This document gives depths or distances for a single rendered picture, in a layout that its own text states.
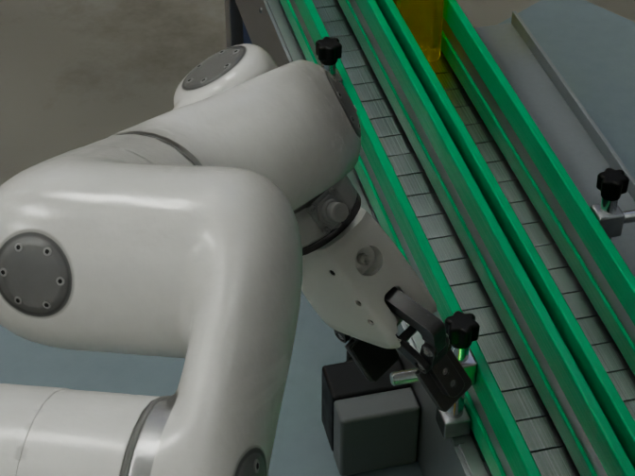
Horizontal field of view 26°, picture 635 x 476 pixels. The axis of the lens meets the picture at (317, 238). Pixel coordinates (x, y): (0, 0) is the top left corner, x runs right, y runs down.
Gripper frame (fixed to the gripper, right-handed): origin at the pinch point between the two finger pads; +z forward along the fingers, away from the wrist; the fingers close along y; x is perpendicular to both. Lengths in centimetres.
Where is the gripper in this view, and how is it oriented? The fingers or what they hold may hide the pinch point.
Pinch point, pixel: (413, 374)
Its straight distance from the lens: 104.2
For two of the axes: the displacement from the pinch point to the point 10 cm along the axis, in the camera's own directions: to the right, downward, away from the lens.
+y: -5.2, -1.4, 8.4
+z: 5.0, 7.5, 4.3
